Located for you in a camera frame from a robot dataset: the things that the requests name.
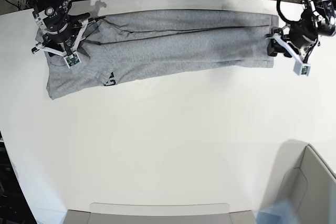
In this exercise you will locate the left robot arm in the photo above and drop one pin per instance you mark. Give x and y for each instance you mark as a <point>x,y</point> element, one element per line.
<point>319,15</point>

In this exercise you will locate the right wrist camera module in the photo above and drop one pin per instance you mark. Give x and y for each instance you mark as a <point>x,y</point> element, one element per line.
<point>71,60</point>

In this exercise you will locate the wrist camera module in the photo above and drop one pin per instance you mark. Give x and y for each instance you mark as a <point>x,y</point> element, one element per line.
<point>71,60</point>
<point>302,69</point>

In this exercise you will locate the grey T-shirt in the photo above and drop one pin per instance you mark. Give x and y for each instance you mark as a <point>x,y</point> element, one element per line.
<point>134,46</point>

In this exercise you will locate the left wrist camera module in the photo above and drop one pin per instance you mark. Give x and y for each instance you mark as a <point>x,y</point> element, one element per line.
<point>302,69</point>

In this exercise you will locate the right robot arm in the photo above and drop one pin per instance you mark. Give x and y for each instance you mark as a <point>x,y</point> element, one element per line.
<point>52,8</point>

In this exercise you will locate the blue translucent object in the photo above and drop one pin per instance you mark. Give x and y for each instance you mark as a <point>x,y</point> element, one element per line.
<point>282,212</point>

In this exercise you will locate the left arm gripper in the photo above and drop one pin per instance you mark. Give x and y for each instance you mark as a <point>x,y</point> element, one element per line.
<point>293,41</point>

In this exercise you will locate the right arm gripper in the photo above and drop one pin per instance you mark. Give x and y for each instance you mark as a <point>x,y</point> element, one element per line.
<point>61,35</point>

